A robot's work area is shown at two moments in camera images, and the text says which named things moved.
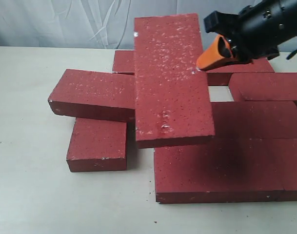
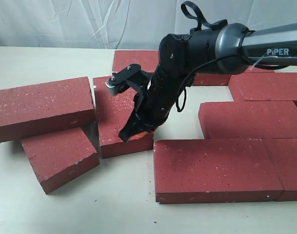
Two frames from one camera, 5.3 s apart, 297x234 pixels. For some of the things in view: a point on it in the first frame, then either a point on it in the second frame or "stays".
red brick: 267,86 stays
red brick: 95,94 -> 28,111
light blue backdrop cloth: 88,24 stays
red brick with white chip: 173,104 -> 114,112
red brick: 220,75 stays
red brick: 260,119 stays
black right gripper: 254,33 -> 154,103
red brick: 96,145 -> 59,157
